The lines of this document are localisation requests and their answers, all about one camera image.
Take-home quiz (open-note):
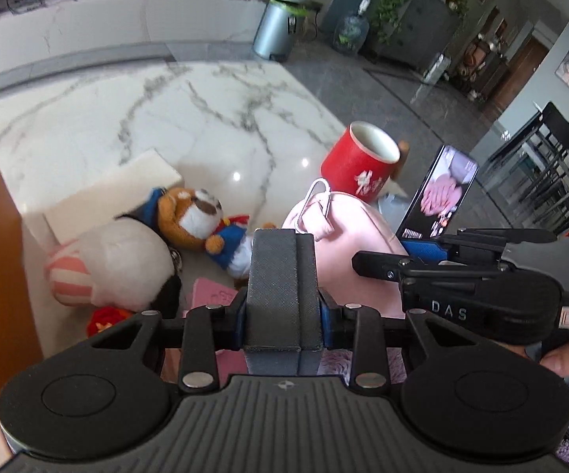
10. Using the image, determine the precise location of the red ceramic mug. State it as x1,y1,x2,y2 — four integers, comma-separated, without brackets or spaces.
320,121,401,203

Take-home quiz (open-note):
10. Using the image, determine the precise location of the black dining chair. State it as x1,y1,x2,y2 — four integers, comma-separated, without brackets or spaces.
478,102,569,234

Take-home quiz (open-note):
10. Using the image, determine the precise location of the grey textured case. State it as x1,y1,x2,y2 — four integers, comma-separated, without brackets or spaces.
244,229,323,376

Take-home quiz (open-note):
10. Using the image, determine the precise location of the brown raccoon sailor plush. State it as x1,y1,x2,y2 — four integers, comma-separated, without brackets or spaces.
133,187,253,283

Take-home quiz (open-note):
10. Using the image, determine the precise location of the white rectangular box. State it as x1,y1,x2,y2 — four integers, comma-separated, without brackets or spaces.
44,149,184,244

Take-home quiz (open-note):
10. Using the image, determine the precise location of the grey pedal trash bin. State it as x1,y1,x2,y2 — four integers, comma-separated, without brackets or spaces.
253,0,309,63

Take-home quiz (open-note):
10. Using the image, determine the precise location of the pink pouch with carabiner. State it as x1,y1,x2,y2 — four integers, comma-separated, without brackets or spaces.
283,178,406,318

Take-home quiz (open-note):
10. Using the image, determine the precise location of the smartphone on stand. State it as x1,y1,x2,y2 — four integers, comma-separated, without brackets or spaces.
396,144,479,240

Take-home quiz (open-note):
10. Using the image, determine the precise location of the white pink-striped plush toy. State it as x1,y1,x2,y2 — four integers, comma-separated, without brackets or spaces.
45,218,182,318

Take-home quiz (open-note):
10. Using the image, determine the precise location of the orange red crochet toy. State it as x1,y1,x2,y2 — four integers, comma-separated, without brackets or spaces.
86,306,134,337

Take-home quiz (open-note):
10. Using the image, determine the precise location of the water jug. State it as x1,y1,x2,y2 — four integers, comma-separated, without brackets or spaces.
331,0,371,56

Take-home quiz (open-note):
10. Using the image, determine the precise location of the grey drawer cabinet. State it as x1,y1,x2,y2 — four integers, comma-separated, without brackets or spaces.
366,0,461,73

